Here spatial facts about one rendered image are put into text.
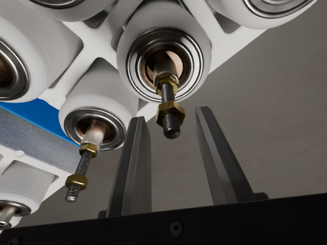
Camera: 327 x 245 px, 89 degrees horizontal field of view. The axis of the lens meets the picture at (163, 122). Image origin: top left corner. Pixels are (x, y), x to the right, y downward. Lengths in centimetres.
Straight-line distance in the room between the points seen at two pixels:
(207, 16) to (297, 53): 35
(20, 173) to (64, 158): 8
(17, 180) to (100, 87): 31
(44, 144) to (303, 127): 80
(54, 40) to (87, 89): 6
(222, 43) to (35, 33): 21
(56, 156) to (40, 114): 11
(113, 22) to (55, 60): 8
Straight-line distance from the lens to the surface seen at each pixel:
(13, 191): 47
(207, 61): 18
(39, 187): 48
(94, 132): 21
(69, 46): 26
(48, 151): 48
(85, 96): 21
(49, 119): 48
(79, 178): 18
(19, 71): 21
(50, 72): 22
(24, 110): 48
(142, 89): 18
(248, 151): 75
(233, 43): 26
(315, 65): 61
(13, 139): 47
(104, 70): 26
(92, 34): 25
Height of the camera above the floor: 41
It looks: 49 degrees down
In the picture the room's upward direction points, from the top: 176 degrees clockwise
